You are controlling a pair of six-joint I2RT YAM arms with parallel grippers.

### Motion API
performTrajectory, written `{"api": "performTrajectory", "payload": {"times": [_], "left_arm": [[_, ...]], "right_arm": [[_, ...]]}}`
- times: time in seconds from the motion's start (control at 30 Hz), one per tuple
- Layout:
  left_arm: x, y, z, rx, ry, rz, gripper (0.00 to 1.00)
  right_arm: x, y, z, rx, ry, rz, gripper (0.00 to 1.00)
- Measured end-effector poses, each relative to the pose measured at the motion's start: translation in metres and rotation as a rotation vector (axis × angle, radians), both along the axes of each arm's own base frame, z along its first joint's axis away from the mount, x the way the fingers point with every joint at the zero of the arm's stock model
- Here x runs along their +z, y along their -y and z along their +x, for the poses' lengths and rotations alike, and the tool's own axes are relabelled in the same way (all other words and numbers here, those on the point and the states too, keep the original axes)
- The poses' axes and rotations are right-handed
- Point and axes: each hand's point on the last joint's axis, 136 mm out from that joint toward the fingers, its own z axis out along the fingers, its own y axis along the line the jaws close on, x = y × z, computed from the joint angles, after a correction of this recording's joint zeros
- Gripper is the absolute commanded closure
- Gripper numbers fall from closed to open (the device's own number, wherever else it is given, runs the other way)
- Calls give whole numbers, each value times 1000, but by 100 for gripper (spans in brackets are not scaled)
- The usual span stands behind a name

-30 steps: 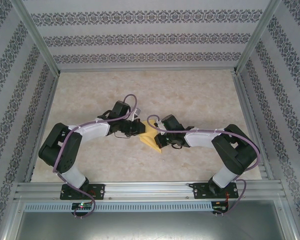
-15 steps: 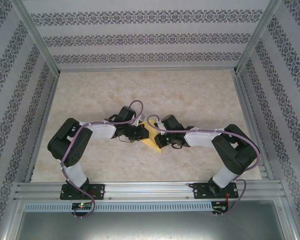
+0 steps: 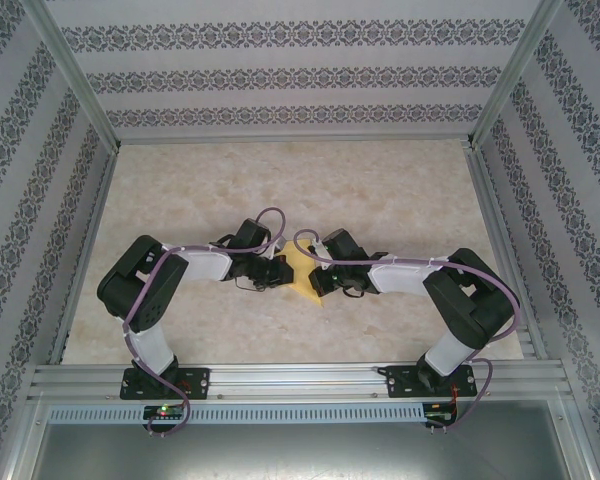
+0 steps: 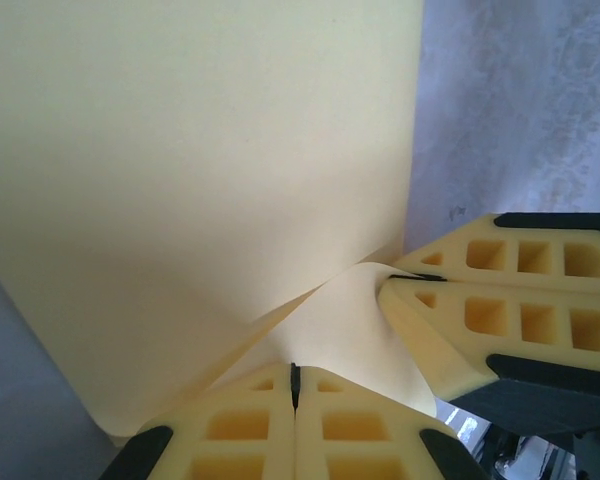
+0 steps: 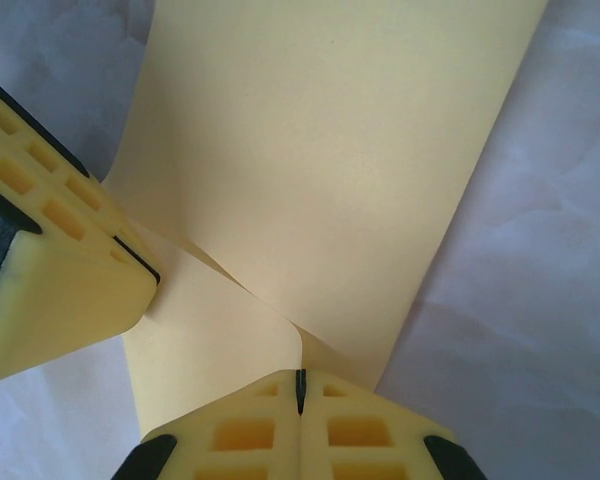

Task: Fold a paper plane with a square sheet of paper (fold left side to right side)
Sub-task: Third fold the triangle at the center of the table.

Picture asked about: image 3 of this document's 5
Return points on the aluminium side rail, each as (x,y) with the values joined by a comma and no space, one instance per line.
(87,225)
(505,225)

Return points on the grey metal sheet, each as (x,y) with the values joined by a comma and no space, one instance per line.
(300,450)

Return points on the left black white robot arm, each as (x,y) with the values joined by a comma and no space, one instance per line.
(145,285)

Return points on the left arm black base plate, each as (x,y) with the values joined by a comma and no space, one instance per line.
(197,382)

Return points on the yellow cloth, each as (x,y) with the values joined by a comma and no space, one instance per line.
(300,277)

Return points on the long aluminium mounting rail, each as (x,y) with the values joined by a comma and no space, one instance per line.
(295,382)

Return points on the aluminium frame post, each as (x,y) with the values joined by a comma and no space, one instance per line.
(515,75)
(75,75)

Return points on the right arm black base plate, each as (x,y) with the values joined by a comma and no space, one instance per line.
(400,382)

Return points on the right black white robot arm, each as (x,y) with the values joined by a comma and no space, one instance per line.
(460,300)

